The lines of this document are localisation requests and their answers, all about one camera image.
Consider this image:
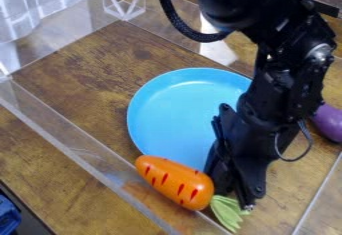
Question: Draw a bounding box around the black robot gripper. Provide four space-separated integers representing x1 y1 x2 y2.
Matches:
203 95 302 210

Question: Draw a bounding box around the orange toy carrot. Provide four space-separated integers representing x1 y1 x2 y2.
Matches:
135 155 249 232

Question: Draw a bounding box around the blue round plate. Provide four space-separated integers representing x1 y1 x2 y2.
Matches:
127 68 250 170

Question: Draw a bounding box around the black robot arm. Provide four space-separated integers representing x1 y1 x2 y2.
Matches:
198 0 337 210

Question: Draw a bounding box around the purple toy eggplant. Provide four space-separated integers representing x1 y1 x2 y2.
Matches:
312 104 342 143

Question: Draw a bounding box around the blue object at corner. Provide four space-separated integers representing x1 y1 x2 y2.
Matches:
0 194 22 235

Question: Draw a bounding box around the clear acrylic enclosure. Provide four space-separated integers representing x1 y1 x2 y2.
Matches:
0 0 342 235

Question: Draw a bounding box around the black braided cable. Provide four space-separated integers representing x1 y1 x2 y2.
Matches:
153 0 233 43

